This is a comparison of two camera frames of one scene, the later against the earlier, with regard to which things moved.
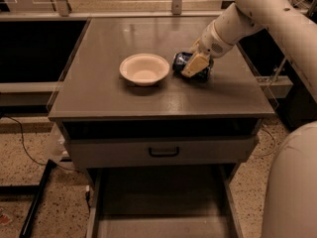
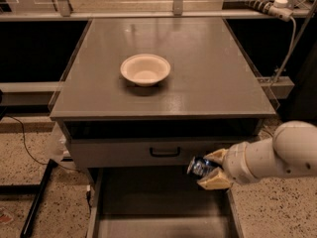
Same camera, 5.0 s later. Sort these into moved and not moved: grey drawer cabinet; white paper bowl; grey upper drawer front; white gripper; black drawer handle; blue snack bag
Moved: blue snack bag; white gripper
Not moved: black drawer handle; white paper bowl; grey drawer cabinet; grey upper drawer front
